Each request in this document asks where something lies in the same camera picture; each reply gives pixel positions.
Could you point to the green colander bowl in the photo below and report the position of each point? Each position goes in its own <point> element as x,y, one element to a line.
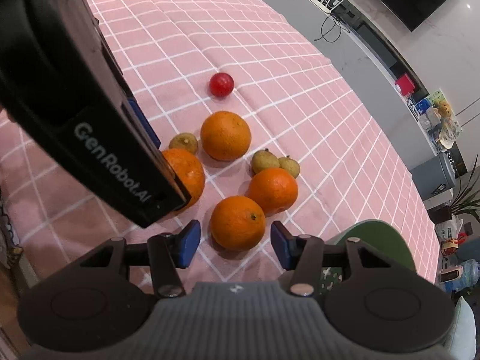
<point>381,236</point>

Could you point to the orange mandarin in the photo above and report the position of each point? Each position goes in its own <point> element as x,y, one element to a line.
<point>274,190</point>
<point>189,170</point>
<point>225,136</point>
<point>237,223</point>

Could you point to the grey cylindrical trash bin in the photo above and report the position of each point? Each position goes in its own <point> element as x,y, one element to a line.
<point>434,176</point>

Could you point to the red cherry tomato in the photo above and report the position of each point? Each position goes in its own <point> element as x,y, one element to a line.
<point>221,85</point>

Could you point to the white wifi router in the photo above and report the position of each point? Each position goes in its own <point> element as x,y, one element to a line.
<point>326,0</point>

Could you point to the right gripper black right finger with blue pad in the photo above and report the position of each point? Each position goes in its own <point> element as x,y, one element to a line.
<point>311,266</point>

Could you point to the teddy bear gift box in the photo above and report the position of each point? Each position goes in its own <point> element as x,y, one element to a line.
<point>438,119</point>

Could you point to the blue water jug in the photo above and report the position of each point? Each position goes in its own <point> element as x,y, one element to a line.
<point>460,277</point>

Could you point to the potted long-leaf plant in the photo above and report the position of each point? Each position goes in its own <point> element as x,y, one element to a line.
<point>464,202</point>

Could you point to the orange mandarin back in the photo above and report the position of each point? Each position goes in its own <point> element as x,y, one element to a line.
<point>225,136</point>

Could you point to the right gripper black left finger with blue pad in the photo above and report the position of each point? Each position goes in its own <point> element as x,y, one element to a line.
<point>164,254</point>

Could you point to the pink checkered tablecloth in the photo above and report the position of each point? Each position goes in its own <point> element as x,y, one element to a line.
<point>294,100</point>

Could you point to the blue cushioned bench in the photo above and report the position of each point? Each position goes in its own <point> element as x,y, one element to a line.
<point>461,339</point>

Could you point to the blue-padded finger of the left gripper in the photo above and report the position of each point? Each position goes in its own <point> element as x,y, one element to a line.
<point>140,125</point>

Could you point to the red box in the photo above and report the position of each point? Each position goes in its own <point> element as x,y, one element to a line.
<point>405,85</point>

